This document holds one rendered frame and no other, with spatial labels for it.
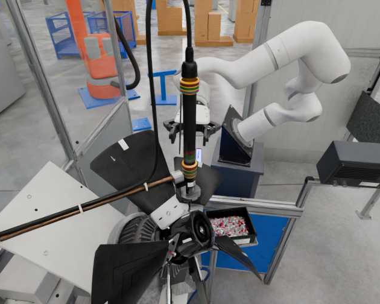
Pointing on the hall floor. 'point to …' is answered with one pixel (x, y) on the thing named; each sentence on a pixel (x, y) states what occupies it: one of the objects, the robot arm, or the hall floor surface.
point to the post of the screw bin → (212, 274)
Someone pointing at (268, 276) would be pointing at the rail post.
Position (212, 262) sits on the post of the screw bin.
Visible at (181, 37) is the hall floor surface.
